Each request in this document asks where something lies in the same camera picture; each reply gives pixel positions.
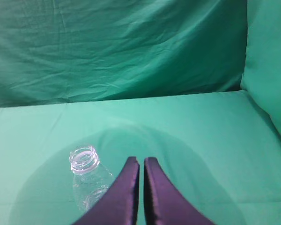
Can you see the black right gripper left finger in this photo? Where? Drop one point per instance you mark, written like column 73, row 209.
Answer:
column 119, row 205

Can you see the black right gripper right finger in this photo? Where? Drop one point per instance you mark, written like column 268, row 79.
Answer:
column 163, row 203

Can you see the clear plastic water bottle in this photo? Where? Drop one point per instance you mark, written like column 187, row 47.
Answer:
column 91, row 178

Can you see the green table cloth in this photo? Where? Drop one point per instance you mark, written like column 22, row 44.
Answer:
column 220, row 150

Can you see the green backdrop cloth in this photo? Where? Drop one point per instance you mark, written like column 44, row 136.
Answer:
column 65, row 51

